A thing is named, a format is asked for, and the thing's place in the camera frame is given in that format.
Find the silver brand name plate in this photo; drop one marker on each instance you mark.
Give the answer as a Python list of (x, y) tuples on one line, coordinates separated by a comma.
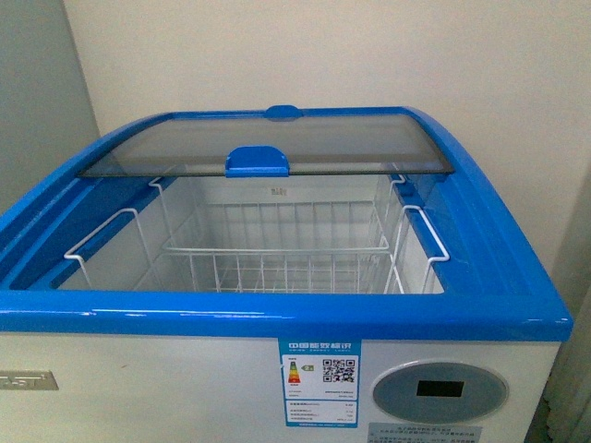
[(22, 380)]

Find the white wire freezer basket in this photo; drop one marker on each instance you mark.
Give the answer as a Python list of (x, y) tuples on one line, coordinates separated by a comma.
[(307, 234)]

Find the grey instruction sticker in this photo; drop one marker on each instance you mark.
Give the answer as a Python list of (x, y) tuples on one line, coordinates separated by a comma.
[(418, 433)]

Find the blue energy label sticker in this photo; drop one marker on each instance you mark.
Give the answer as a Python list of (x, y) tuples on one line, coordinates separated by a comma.
[(320, 382)]

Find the white chest freezer blue rim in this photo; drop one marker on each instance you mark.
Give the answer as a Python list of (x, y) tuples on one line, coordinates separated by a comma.
[(161, 366)]

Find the round grey control panel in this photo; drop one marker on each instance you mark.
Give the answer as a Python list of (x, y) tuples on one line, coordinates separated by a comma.
[(439, 393)]

